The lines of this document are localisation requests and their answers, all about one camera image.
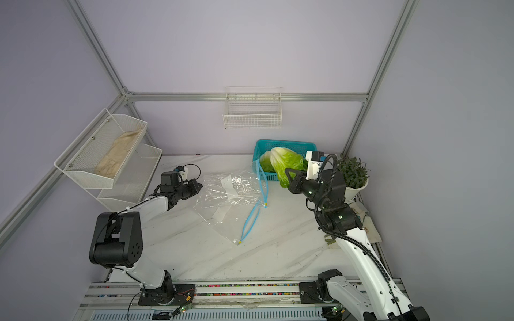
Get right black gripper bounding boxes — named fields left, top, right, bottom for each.
left=288, top=168, right=330, bottom=211

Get chinese cabbage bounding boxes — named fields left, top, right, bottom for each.
left=259, top=151, right=275, bottom=173
left=271, top=147, right=307, bottom=189

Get clear zip-top bag blue seal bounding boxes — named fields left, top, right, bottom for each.
left=193, top=193, right=267, bottom=245

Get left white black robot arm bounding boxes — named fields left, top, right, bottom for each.
left=88, top=166, right=203, bottom=304

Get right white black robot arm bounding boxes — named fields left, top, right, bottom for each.
left=285, top=151, right=430, bottom=320

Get teal plastic basket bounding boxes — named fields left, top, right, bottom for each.
left=253, top=139, right=318, bottom=188

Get potted green plant white pot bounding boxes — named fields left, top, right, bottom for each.
left=337, top=156, right=369, bottom=203

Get green beans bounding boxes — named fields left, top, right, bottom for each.
left=325, top=234, right=337, bottom=247

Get beige cloth in shelf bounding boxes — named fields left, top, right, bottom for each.
left=95, top=130, right=141, bottom=179

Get white two-tier mesh shelf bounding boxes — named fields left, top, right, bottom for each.
left=54, top=109, right=162, bottom=211

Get beige cloth with green print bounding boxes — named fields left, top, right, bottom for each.
left=349, top=201, right=382, bottom=243

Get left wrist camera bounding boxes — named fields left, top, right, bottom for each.
left=174, top=166, right=189, bottom=181

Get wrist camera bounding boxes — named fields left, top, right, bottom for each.
left=174, top=166, right=189, bottom=181
left=305, top=151, right=325, bottom=180

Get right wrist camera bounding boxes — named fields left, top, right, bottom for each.
left=305, top=151, right=325, bottom=180

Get white wire wall basket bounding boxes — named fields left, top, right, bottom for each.
left=222, top=86, right=282, bottom=130

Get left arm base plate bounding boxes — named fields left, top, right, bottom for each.
left=137, top=284, right=196, bottom=306

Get aluminium frame profile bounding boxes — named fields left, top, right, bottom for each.
left=1, top=1, right=419, bottom=252

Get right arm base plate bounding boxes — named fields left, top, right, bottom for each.
left=298, top=282, right=349, bottom=304

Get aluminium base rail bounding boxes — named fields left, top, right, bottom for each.
left=71, top=278, right=418, bottom=321

